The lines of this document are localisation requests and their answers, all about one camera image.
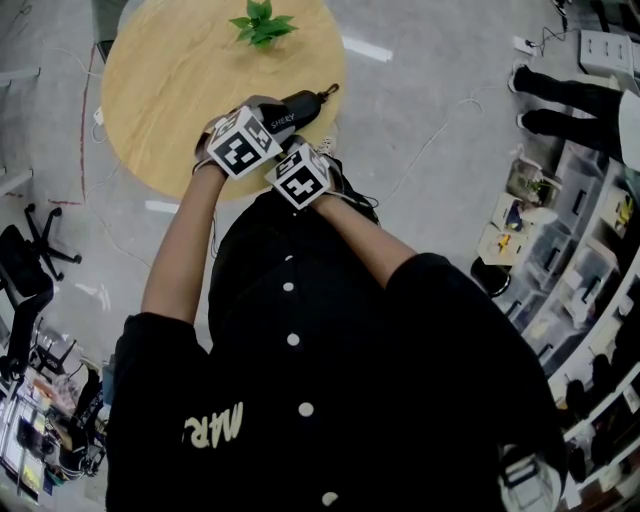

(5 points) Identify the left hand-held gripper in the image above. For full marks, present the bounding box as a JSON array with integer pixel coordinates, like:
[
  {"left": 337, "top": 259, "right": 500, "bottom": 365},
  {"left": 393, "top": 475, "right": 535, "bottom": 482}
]
[{"left": 192, "top": 94, "right": 285, "bottom": 180}]

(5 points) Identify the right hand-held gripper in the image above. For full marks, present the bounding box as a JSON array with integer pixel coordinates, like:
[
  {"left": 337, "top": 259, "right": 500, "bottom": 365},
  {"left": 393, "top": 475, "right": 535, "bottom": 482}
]
[{"left": 263, "top": 143, "right": 347, "bottom": 210}]

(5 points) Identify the black zippered case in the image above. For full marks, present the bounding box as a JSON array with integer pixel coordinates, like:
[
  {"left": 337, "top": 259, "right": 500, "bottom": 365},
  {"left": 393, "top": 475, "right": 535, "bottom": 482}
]
[{"left": 262, "top": 83, "right": 341, "bottom": 151}]

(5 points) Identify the person's right forearm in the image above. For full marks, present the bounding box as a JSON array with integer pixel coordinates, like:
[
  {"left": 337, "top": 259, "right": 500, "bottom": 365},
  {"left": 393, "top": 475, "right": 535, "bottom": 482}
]
[{"left": 309, "top": 192, "right": 419, "bottom": 291}]

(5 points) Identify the person's left forearm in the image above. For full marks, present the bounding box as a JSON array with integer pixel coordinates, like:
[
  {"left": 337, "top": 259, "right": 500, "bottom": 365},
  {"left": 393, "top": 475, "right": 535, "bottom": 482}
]
[{"left": 139, "top": 162, "right": 229, "bottom": 326}]

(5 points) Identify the round wooden table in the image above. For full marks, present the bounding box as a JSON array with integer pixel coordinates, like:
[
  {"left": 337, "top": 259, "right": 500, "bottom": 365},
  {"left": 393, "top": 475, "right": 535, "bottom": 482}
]
[{"left": 99, "top": 0, "right": 347, "bottom": 204}]

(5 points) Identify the small potted green plant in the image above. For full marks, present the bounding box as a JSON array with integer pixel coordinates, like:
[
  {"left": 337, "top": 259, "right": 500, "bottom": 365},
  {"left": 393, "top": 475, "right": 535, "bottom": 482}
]
[{"left": 228, "top": 0, "right": 300, "bottom": 50}]

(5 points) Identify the grey chair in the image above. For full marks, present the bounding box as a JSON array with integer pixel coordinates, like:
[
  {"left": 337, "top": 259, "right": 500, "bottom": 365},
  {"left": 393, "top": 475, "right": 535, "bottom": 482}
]
[{"left": 91, "top": 0, "right": 131, "bottom": 64}]

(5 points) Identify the person's black buttoned jacket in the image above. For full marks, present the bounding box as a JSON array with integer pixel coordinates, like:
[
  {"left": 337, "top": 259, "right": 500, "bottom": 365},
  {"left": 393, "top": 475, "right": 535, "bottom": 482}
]
[{"left": 105, "top": 169, "right": 569, "bottom": 512}]

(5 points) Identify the open white cardboard box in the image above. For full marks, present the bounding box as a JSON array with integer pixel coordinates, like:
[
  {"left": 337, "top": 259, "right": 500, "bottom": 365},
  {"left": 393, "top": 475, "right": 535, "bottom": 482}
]
[
  {"left": 489, "top": 192, "right": 559, "bottom": 234},
  {"left": 474, "top": 224, "right": 529, "bottom": 266}
]

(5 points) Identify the glass jar with plant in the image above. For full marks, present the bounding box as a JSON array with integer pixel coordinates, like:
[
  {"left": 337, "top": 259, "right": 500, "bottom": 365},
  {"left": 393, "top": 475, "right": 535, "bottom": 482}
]
[{"left": 505, "top": 154, "right": 564, "bottom": 206}]

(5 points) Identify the black office chair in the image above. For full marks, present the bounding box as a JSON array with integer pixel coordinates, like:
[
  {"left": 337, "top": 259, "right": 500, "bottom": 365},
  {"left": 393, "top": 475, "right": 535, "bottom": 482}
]
[{"left": 0, "top": 202, "right": 83, "bottom": 381}]

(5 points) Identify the stack of clear storage bins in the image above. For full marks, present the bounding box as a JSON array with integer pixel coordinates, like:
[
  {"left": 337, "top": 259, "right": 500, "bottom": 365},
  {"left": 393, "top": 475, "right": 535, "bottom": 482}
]
[{"left": 504, "top": 139, "right": 640, "bottom": 371}]

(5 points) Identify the white drawer cabinet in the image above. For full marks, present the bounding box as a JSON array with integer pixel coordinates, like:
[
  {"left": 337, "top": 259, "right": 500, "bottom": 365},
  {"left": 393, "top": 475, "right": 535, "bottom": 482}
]
[{"left": 578, "top": 28, "right": 636, "bottom": 76}]

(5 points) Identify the white shelf unit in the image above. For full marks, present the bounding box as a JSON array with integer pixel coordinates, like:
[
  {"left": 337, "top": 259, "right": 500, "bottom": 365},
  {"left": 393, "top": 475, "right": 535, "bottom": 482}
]
[{"left": 547, "top": 279, "right": 640, "bottom": 506}]

